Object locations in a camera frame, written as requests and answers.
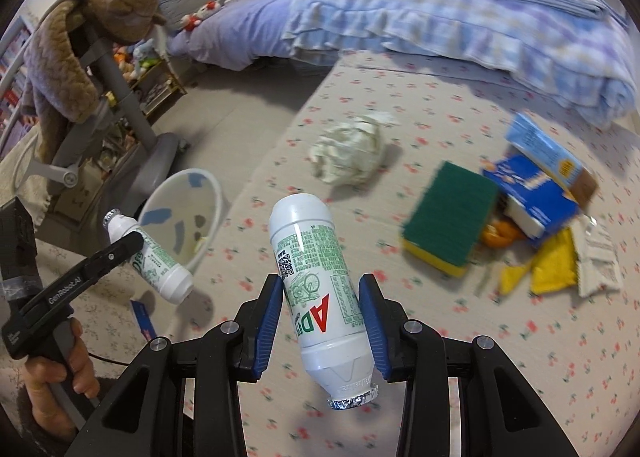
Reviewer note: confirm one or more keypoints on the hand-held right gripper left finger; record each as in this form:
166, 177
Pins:
267, 322

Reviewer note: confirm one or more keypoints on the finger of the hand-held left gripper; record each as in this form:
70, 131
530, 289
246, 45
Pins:
112, 253

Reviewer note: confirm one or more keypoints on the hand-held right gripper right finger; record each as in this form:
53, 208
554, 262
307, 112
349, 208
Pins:
372, 332

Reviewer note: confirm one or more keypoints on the small white drink bottle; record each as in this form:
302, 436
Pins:
167, 274

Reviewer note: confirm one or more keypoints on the large white drink bottle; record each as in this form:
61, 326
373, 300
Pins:
310, 247

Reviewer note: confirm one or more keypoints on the white plastic bin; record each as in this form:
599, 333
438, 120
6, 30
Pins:
200, 202

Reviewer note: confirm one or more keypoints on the green and yellow sponge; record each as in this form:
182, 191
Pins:
450, 212

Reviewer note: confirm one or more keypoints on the yellow foil wrapper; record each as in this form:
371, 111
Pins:
550, 262

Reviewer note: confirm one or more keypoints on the blue cardboard box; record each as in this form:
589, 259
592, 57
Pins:
535, 199

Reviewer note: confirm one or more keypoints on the light blue milk carton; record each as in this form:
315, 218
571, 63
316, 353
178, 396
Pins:
542, 147

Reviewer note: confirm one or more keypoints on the person's left forearm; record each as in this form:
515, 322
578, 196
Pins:
35, 442

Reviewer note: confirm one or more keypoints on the person's left hand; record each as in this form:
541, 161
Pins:
82, 367

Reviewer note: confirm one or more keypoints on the blue flat box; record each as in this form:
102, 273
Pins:
142, 317

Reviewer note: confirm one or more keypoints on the cherry print bed sheet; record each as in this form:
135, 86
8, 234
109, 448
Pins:
450, 362

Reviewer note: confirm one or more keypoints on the orange peel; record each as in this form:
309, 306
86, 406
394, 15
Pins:
495, 234

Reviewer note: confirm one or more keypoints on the wooden toy shelf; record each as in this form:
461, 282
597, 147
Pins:
160, 92

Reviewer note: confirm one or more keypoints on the crumpled white paper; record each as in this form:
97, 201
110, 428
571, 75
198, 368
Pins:
347, 149

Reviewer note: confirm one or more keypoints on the bookshelf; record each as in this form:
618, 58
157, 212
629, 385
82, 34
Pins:
12, 87

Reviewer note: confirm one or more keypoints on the pile of plush toys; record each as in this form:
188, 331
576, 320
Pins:
137, 59

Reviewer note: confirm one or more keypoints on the white torn wrapper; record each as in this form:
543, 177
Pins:
597, 257

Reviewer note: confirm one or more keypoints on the red and white plush toy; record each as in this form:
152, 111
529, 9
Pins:
197, 17

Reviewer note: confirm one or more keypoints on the brown plush coat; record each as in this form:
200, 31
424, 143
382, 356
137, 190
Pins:
115, 2

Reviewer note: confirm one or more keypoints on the blue plaid ruffled blanket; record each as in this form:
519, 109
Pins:
425, 12

